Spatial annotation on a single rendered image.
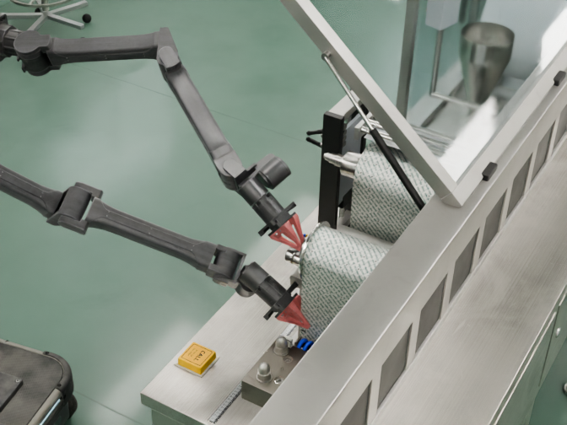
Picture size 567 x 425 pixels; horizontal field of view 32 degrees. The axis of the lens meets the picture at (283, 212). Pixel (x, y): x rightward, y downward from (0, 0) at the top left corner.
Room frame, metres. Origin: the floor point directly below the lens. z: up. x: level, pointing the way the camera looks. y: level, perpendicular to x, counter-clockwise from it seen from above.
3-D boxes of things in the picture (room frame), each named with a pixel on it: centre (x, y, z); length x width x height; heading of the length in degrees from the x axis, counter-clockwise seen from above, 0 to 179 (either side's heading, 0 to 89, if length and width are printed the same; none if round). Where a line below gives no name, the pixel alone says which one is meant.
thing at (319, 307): (1.69, -0.15, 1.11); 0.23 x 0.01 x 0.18; 61
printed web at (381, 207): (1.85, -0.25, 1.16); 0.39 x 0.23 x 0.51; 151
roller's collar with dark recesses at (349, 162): (2.03, -0.18, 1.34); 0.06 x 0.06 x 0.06; 61
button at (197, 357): (1.77, 0.21, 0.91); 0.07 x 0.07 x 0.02; 61
